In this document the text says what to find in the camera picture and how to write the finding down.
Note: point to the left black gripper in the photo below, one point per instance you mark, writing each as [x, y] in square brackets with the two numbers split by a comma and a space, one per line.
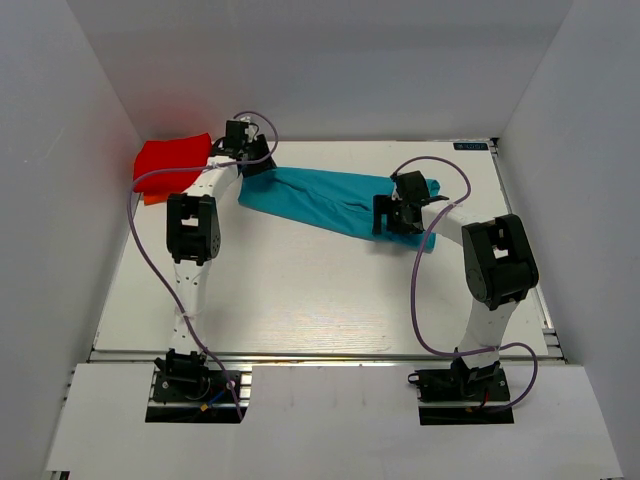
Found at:
[266, 161]

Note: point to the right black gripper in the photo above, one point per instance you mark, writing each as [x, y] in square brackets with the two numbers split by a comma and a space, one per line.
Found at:
[384, 205]

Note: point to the teal t-shirt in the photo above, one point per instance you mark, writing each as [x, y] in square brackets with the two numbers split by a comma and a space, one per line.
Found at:
[335, 201]

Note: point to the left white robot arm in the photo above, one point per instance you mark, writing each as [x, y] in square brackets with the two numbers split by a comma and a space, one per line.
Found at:
[193, 235]

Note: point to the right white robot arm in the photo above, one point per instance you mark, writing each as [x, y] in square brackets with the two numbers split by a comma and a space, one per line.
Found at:
[499, 265]

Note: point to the red folded t-shirt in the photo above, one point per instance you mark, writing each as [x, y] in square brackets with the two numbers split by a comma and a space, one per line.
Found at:
[186, 157]

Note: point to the orange folded t-shirt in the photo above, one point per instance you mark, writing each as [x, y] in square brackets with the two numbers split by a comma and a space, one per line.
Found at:
[154, 199]

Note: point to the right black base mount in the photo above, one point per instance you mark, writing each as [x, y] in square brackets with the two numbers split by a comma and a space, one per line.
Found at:
[445, 401]

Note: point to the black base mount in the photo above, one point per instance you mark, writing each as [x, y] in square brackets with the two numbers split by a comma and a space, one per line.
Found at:
[445, 401]
[209, 402]

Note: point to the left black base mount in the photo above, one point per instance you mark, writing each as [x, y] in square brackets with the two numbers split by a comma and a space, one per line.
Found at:
[209, 402]

